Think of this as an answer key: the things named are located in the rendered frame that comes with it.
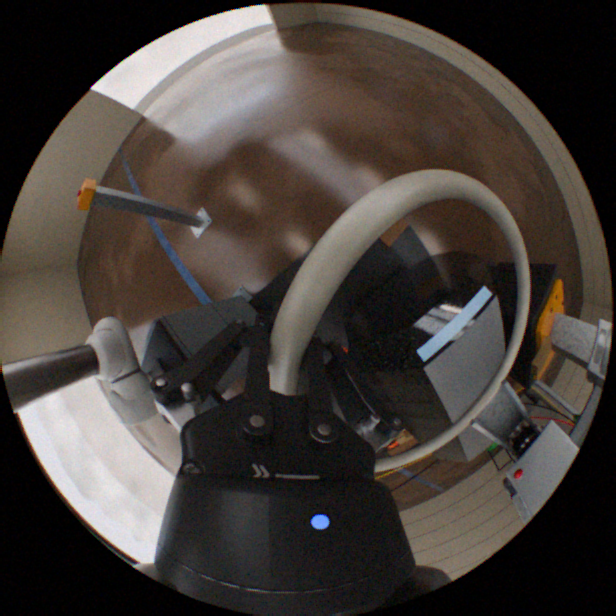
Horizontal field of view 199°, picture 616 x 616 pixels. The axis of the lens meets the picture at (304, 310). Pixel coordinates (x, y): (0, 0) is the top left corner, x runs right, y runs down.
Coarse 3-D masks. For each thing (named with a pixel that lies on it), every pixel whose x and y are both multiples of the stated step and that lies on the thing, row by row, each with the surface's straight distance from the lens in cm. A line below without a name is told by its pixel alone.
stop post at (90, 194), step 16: (80, 192) 118; (96, 192) 116; (112, 192) 121; (80, 208) 117; (112, 208) 123; (128, 208) 126; (144, 208) 129; (160, 208) 134; (176, 208) 149; (192, 224) 160; (208, 224) 161
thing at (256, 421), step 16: (256, 320) 15; (256, 336) 13; (256, 352) 12; (256, 368) 10; (256, 384) 9; (256, 400) 8; (256, 416) 7; (272, 416) 7; (240, 432) 7; (256, 432) 7
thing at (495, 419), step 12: (504, 384) 47; (504, 396) 58; (516, 396) 55; (468, 408) 50; (492, 408) 57; (504, 408) 63; (516, 408) 70; (480, 420) 57; (492, 420) 62; (504, 420) 68; (516, 420) 76; (528, 420) 75; (492, 432) 62; (504, 432) 75; (504, 444) 71
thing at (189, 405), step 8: (184, 384) 9; (184, 392) 9; (192, 392) 9; (176, 400) 9; (184, 400) 9; (192, 400) 9; (200, 400) 9; (160, 408) 10; (168, 408) 9; (176, 408) 9; (184, 408) 9; (192, 408) 9; (200, 408) 10; (168, 416) 9; (176, 416) 9; (184, 416) 9; (192, 416) 9; (176, 424) 9
